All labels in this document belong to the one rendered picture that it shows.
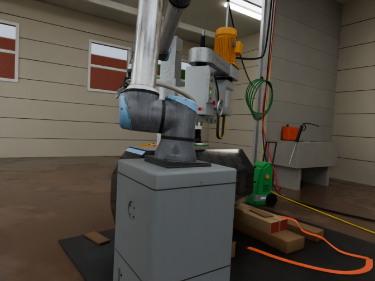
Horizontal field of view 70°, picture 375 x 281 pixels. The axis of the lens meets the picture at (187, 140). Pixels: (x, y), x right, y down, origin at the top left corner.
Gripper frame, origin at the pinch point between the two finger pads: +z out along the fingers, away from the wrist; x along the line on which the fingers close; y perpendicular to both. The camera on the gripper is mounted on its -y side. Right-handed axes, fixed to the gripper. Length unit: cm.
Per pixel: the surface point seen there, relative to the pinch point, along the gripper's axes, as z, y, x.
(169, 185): 56, 70, 37
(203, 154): 8, -56, 67
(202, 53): -69, -27, 44
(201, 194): 56, 62, 51
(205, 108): -27, -41, 58
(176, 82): -81, -109, 27
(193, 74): -54, -38, 41
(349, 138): -186, -354, 425
